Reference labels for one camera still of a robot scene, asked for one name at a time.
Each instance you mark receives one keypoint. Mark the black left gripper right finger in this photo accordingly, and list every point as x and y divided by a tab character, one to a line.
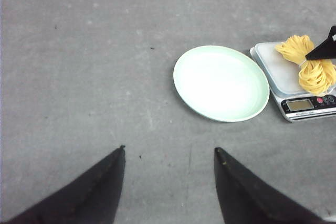
245	198

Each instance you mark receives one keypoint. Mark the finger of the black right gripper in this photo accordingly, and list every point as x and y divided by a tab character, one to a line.
326	50

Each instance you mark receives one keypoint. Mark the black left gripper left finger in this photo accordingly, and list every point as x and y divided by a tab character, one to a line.
93	197

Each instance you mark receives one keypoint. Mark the yellow vermicelli noodle bundle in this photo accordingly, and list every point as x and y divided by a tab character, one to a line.
315	76

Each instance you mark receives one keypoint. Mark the silver digital kitchen scale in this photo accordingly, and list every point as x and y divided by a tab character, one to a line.
294	103

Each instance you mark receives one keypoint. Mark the light green plate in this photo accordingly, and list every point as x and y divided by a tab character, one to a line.
221	83

